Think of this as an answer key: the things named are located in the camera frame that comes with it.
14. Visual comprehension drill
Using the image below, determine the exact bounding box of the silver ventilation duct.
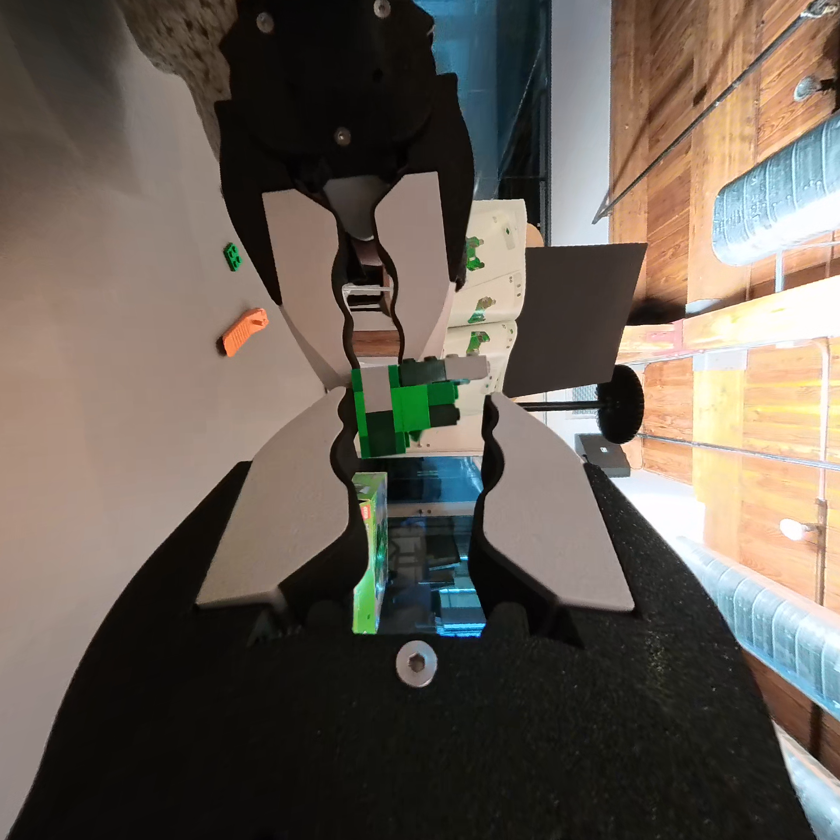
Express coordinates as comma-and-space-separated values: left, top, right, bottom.
676, 535, 840, 840
712, 112, 840, 266

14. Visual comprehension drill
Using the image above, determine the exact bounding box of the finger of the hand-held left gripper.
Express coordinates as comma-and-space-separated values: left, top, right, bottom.
371, 171, 458, 363
261, 188, 362, 391

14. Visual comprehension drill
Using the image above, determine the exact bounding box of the green lego model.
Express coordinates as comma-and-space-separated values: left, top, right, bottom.
351, 354, 490, 459

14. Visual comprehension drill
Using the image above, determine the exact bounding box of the black wall box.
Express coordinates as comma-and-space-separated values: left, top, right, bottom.
576, 433, 632, 478

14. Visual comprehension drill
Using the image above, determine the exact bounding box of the lego instruction booklet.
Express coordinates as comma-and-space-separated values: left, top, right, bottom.
443, 199, 529, 395

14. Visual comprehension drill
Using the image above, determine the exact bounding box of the dark grey panel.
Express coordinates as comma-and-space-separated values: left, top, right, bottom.
502, 241, 649, 400

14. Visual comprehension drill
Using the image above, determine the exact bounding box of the orange brick separator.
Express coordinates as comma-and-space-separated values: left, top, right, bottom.
218, 307, 270, 358

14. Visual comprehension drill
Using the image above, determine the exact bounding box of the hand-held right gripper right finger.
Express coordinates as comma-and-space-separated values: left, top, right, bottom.
467, 392, 636, 631

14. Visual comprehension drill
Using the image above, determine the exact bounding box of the black toothed wheel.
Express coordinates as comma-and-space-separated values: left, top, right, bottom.
596, 364, 645, 446

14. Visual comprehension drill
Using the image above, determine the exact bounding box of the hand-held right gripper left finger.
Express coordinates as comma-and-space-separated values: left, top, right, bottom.
194, 386, 370, 621

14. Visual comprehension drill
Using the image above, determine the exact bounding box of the glass window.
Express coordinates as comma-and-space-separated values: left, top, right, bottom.
420, 0, 552, 227
387, 456, 488, 637

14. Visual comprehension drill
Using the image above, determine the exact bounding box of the green lego box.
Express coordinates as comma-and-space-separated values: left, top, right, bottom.
351, 471, 389, 636

